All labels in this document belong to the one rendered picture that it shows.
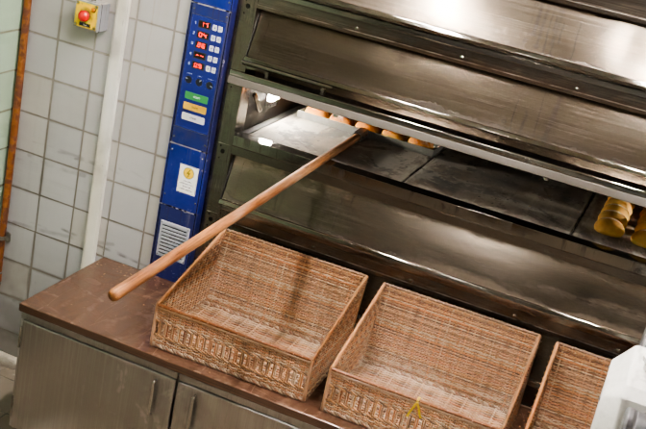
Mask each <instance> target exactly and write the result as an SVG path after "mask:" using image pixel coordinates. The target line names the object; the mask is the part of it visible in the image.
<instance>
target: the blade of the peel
mask: <svg viewBox="0 0 646 429"><path fill-rule="evenodd" d="M306 108H307V107H306ZM306 108H303V109H300V110H298V112H297V117H300V118H304V119H306V120H309V121H313V122H316V123H319V124H323V125H326V126H329V127H333V128H336V129H338V130H342V131H345V132H348V133H352V134H353V133H354V132H355V131H356V130H358V129H359V128H358V127H356V125H355V126H352V125H348V124H345V123H341V122H338V121H335V120H331V119H330V118H326V117H322V116H319V115H315V114H310V113H306V112H305V110H306ZM367 137H368V138H369V139H374V140H377V141H380V142H383V143H387V144H390V145H393V146H397V147H400V148H403V149H407V150H409V151H412V152H416V153H419V154H422V155H426V156H429V157H433V156H434V155H436V154H437V153H438V152H439V151H440V150H441V149H442V148H444V147H442V146H439V147H438V148H434V149H429V148H426V147H423V146H419V145H416V144H413V143H409V142H408V141H402V140H399V139H394V138H391V137H388V136H384V135H381V133H380V134H377V133H374V132H371V131H368V136H367Z"/></svg>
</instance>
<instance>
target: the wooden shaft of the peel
mask: <svg viewBox="0 0 646 429"><path fill-rule="evenodd" d="M359 140H360V135H359V134H354V135H352V136H351V137H349V138H348V139H346V140H344V141H342V142H341V143H339V144H338V145H336V146H335V147H333V148H331V149H330V150H328V151H327V152H325V153H324V154H322V155H320V156H319V157H317V158H316V159H314V160H313V161H311V162H309V163H308V164H306V165H304V166H303V167H301V168H300V169H298V170H296V171H295V172H293V173H292V174H290V175H289V176H287V177H285V178H284V179H283V180H282V181H280V182H279V183H277V184H275V185H274V186H272V187H271V188H269V189H267V190H265V191H264V192H262V193H261V194H259V195H258V196H256V197H255V198H253V199H251V200H250V201H248V202H247V203H245V204H244V205H242V206H240V207H239V208H237V209H236V210H234V211H233V212H231V213H229V214H227V215H226V216H224V217H223V218H221V219H219V220H218V221H216V222H215V223H214V224H213V225H211V226H209V227H208V228H206V229H205V230H203V231H202V232H200V233H199V234H197V235H195V236H194V237H192V238H191V239H189V240H187V241H185V242H184V243H182V244H181V245H179V246H178V247H176V248H174V249H173V250H171V251H170V252H168V253H167V254H165V255H163V256H162V257H160V258H159V259H157V260H156V261H154V262H153V263H151V264H150V265H148V266H147V267H145V268H144V269H142V270H140V271H139V272H137V273H136V274H134V275H133V276H131V277H129V278H128V279H126V280H125V281H123V282H122V283H120V284H118V285H117V286H115V287H114V288H112V289H111V290H110V291H109V292H108V298H109V299H110V300H111V301H117V300H119V299H120V298H122V297H123V296H125V295H126V294H128V293H129V292H131V291H132V290H134V289H136V288H137V287H139V286H140V285H142V284H143V283H145V282H146V281H148V280H150V279H151V278H153V277H154V276H156V275H157V274H159V273H160V272H162V271H163V270H165V269H166V268H168V267H169V266H171V265H173V264H174V263H176V262H177V261H179V260H180V259H182V258H183V257H184V256H185V255H187V254H188V253H190V252H191V251H193V250H194V249H196V248H197V247H199V246H200V245H202V244H203V243H205V242H206V241H208V240H210V239H211V238H213V237H214V236H216V235H217V234H219V233H220V232H222V231H223V230H225V229H226V228H228V227H229V226H231V225H233V224H234V223H236V222H237V221H239V220H240V219H242V218H243V217H245V216H246V215H248V214H250V213H251V212H253V211H254V210H255V209H256V208H258V207H259V206H261V205H262V204H264V203H265V202H267V201H268V200H270V199H271V198H273V197H274V196H276V195H277V194H279V193H280V192H282V191H283V190H285V189H287V188H288V187H290V186H291V185H293V184H294V183H296V182H297V181H299V180H300V179H302V178H303V177H305V176H306V175H308V174H309V173H311V172H313V171H314V170H316V169H317V168H318V167H319V166H321V165H323V164H324V163H326V162H327V161H329V160H330V159H332V158H333V157H335V156H336V155H338V154H339V153H341V152H342V151H344V150H345V149H347V148H348V147H350V146H351V145H353V144H354V143H356V142H357V141H359Z"/></svg>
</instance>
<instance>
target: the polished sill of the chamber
mask: <svg viewBox="0 0 646 429"><path fill-rule="evenodd" d="M233 146H236V147H239V148H242V149H245V150H248V151H251V152H254V153H258V154H261V155H264V156H266V157H269V158H272V159H275V160H279V161H282V162H285V163H288V164H293V165H296V166H300V167H303V166H304V165H306V164H308V163H309V162H311V161H313V160H314V159H316V158H317V157H319V156H316V155H313V154H311V153H308V152H304V151H301V150H298V149H295V148H292V147H288V146H285V145H282V144H280V143H277V142H273V141H270V140H267V139H262V138H258V137H255V136H252V135H249V134H246V133H243V132H240V133H238V134H236V135H235V136H234V141H233ZM314 172H317V173H321V174H324V175H327V176H330V177H333V178H336V179H338V180H342V181H345V182H348V183H351V184H354V185H357V186H360V187H364V188H367V189H372V190H374V191H377V192H380V193H384V194H387V195H390V196H393V197H396V198H399V199H402V200H406V201H409V202H411V203H414V204H417V205H420V206H424V207H427V208H430V209H433V210H436V211H439V212H442V213H446V214H448V215H453V216H456V217H459V218H462V219H466V220H469V221H472V222H475V223H478V224H481V225H483V226H487V227H490V228H493V229H496V230H499V231H502V232H505V233H509V234H512V235H515V236H517V237H520V238H523V239H526V240H532V241H535V242H538V243H541V244H544V245H547V246H551V247H554V248H556V249H559V250H562V251H565V252H568V253H572V254H575V255H578V256H581V257H584V258H587V259H590V260H593V261H596V262H599V263H602V264H605V265H611V266H614V267H617V268H620V269H623V270H626V271H629V272H632V273H635V274H638V275H641V276H644V277H646V259H645V258H642V257H639V256H636V255H633V254H630V253H627V252H624V251H620V250H617V249H614V248H611V247H608V246H604V245H602V244H599V243H596V242H593V241H589V240H584V239H581V238H578V237H575V236H571V235H568V234H565V233H563V232H560V231H556V230H553V229H550V228H547V227H544V226H540V225H537V224H534V223H531V222H529V221H525V220H522V219H519V218H516V217H513V216H509V215H506V214H501V213H498V212H494V211H491V210H489V209H486V208H483V207H479V206H476V205H473V204H470V203H467V202H464V201H460V200H458V199H455V198H452V197H449V196H445V195H442V194H439V193H436V192H433V191H429V190H426V189H421V188H419V187H415V186H412V185H409V184H406V183H403V182H399V181H396V180H393V179H390V178H387V177H384V176H381V175H378V174H375V173H372V172H368V171H365V170H362V169H359V168H356V167H353V166H350V165H347V164H342V163H339V162H335V161H332V160H329V161H327V162H326V163H324V164H323V165H321V166H319V167H318V168H317V169H316V170H314Z"/></svg>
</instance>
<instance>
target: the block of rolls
mask: <svg viewBox="0 0 646 429"><path fill-rule="evenodd" d="M604 206H605V207H604V208H603V209H602V210H601V212H600V214H599V215H598V220H597V221H596V222H595V224H594V229H595V230H596V231H597V232H598V233H601V234H603V235H606V236H610V237H615V238H621V237H622V236H623V235H624V233H625V228H626V227H627V225H628V221H629V220H630V215H631V214H632V213H633V208H634V207H635V204H632V203H629V202H626V201H622V200H619V199H616V198H612V197H608V200H607V201H606V203H605V205H604ZM639 216H640V218H639V220H638V221H637V225H636V227H635V229H634V233H633V234H632V236H631V241H632V243H633V244H635V245H637V246H640V247H643V248H646V208H645V207H644V208H643V210H642V211H641V212H640V214H639Z"/></svg>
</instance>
